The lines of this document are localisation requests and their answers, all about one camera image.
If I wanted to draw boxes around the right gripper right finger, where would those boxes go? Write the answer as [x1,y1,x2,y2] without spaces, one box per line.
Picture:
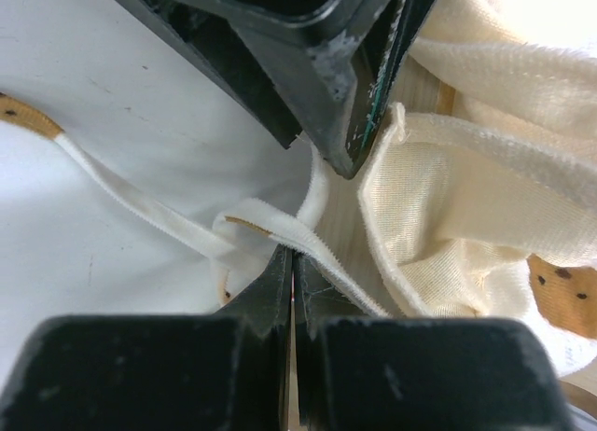
[293,255,574,430]

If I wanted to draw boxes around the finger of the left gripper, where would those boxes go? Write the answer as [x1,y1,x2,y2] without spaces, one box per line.
[347,0,437,177]
[115,0,389,179]

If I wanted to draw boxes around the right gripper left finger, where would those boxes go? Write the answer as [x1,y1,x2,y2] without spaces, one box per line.
[1,246,293,430]

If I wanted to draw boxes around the large bear print cushion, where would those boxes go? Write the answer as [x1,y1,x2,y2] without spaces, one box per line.
[0,0,597,381]

